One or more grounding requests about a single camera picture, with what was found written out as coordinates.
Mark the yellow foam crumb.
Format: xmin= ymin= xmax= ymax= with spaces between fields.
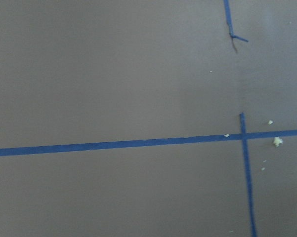
xmin=273 ymin=137 xmax=283 ymax=148

